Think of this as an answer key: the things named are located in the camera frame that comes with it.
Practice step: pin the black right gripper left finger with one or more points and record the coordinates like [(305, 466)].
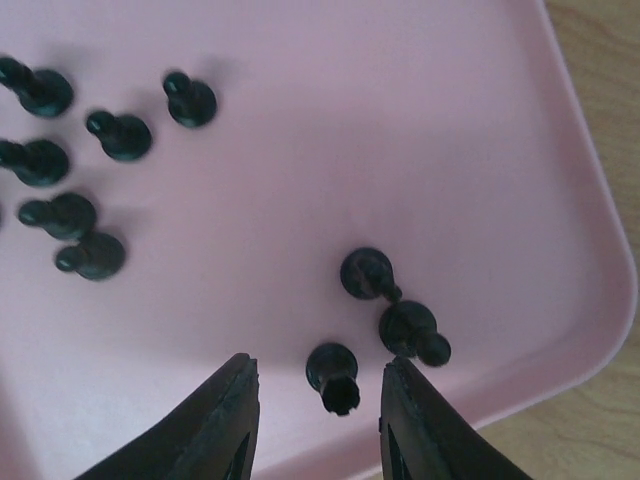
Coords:
[(212, 434)]

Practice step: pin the pink plastic tray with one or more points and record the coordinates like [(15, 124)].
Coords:
[(446, 134)]

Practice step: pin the black pawn chess piece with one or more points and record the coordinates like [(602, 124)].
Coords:
[(68, 216), (190, 102), (124, 138), (409, 329), (97, 256)]

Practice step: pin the black rook chess piece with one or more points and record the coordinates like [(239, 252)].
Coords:
[(331, 370)]

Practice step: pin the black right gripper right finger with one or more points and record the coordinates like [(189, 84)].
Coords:
[(423, 437)]

